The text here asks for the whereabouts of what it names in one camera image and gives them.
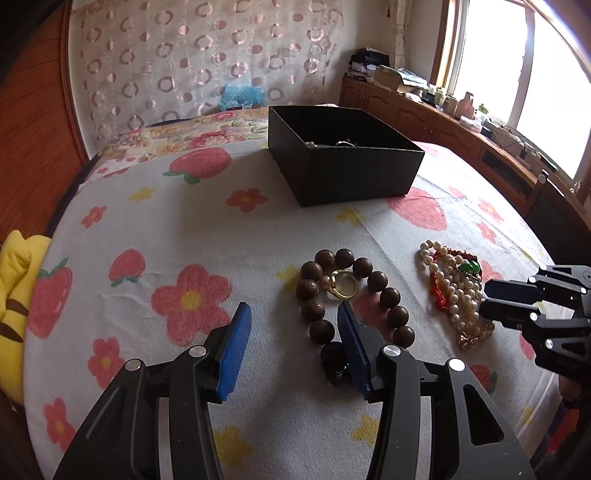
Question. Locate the gold pendant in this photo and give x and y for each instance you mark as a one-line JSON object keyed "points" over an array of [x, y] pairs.
{"points": [[467, 341]]}

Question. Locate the wooden framed window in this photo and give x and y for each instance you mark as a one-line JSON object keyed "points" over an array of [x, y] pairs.
{"points": [[485, 55]]}

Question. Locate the long wooden cabinet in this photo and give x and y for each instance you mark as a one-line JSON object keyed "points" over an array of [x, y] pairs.
{"points": [[415, 115]]}

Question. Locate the silver bangle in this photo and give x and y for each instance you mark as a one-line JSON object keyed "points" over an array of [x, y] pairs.
{"points": [[345, 143]]}

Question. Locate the blue plastic bag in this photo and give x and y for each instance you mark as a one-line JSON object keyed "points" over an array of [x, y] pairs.
{"points": [[240, 96]]}

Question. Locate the beige window curtain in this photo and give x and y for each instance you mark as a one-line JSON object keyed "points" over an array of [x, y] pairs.
{"points": [[398, 32]]}

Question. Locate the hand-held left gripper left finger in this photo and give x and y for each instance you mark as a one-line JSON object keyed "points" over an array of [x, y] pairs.
{"points": [[233, 350]]}

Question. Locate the white device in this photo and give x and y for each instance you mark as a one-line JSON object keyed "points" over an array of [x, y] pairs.
{"points": [[505, 134]]}

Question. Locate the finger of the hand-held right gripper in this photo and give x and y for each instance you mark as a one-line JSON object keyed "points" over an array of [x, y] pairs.
{"points": [[503, 314], [508, 290]]}

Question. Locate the green jade pendant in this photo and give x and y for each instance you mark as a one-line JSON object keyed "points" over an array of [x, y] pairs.
{"points": [[470, 267]]}

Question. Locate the circle patterned curtain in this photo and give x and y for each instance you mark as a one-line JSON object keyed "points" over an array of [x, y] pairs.
{"points": [[184, 60]]}

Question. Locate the dark clothes pile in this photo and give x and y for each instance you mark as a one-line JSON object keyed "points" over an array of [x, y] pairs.
{"points": [[367, 62]]}

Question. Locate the pink bottle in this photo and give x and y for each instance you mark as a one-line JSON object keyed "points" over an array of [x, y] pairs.
{"points": [[466, 106]]}

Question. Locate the black jewelry box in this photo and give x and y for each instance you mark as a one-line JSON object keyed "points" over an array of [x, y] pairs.
{"points": [[360, 175]]}

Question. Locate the person's right hand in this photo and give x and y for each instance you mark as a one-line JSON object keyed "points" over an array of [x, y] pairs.
{"points": [[569, 390]]}

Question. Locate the floral blanket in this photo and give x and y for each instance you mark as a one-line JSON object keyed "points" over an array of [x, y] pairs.
{"points": [[184, 134]]}

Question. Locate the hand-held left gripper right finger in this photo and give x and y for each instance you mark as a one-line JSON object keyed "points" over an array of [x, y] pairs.
{"points": [[355, 350]]}

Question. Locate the yellow plush toy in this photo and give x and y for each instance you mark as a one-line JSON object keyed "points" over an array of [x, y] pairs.
{"points": [[18, 323]]}

